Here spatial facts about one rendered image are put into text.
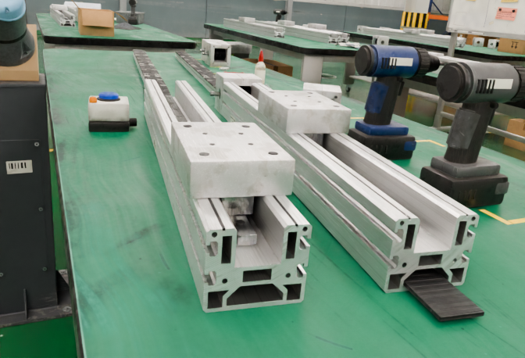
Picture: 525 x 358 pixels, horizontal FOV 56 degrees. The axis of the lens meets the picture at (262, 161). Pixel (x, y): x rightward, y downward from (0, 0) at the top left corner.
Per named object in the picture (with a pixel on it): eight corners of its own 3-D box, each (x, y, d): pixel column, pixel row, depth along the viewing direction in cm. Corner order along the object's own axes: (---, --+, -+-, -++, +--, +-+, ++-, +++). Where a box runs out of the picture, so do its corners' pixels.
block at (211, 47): (199, 62, 220) (200, 41, 217) (223, 63, 224) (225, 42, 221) (204, 66, 211) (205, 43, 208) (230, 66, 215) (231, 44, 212)
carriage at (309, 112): (256, 125, 93) (258, 89, 91) (310, 125, 96) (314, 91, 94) (283, 150, 78) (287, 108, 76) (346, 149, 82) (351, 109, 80)
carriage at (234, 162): (169, 171, 65) (170, 121, 63) (250, 170, 68) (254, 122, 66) (187, 224, 50) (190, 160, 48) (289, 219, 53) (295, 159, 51)
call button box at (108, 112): (89, 122, 107) (88, 94, 105) (135, 123, 110) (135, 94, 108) (88, 132, 100) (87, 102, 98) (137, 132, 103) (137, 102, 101)
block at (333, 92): (291, 118, 127) (294, 81, 124) (334, 123, 126) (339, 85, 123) (288, 127, 118) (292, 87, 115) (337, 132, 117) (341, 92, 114)
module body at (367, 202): (221, 116, 124) (223, 81, 121) (259, 116, 127) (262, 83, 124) (383, 293, 51) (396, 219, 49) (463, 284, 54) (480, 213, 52)
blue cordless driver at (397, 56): (338, 150, 102) (353, 41, 95) (419, 148, 108) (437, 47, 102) (357, 162, 95) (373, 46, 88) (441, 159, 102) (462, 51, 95)
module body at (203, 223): (144, 114, 118) (144, 79, 116) (185, 115, 121) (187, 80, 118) (202, 313, 46) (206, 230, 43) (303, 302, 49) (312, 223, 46)
